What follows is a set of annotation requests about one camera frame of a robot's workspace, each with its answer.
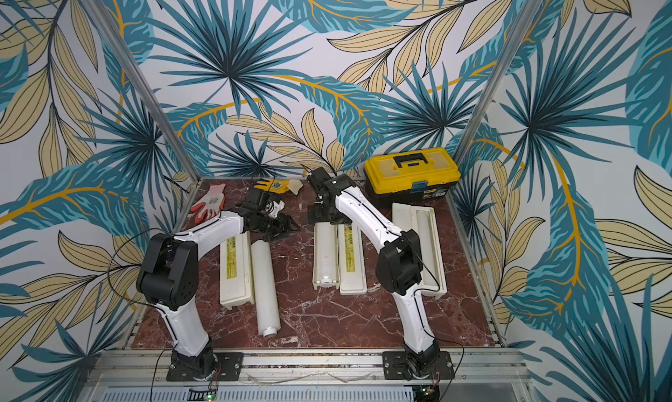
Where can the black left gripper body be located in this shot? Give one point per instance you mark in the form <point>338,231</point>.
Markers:
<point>272,227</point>

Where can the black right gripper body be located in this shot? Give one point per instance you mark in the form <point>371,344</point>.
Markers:
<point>321,210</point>

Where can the white wrap dispenser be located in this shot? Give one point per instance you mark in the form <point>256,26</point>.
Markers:
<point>316,282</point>
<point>236,276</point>

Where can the white dispenser base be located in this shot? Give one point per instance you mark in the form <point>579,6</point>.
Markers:
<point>422,220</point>

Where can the plastic wrap roll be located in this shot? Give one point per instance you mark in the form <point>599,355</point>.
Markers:
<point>266,300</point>
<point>326,251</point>

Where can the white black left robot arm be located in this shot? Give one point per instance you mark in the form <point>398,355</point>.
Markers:
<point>169,275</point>

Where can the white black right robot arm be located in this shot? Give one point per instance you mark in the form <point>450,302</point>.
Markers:
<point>399,267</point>

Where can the yellow black work glove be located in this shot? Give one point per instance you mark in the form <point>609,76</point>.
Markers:
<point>280,187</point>

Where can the red white work glove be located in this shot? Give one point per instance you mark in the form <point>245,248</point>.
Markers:
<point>210,205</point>

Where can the yellow black toolbox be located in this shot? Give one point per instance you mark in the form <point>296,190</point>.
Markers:
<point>410,177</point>

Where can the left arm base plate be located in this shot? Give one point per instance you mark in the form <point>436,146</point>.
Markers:
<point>217,366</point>

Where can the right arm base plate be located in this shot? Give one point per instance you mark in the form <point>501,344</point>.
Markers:
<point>400,365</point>

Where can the aluminium front rail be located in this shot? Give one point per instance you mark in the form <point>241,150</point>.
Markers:
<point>275,367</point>

